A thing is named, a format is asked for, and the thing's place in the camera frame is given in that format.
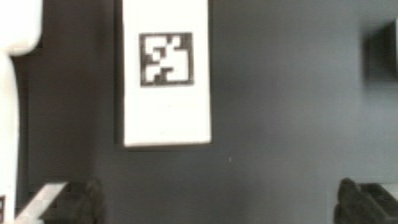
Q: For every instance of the white tagged cube nut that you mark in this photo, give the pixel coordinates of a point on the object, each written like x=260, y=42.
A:
x=381, y=58

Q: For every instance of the white chair back frame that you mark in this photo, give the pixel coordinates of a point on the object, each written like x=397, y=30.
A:
x=20, y=34

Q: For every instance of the white chair leg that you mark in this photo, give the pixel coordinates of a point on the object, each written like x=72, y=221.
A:
x=166, y=79

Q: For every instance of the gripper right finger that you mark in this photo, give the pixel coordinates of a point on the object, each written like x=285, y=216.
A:
x=367, y=204

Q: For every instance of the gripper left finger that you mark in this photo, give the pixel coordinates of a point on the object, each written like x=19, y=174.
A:
x=79, y=205

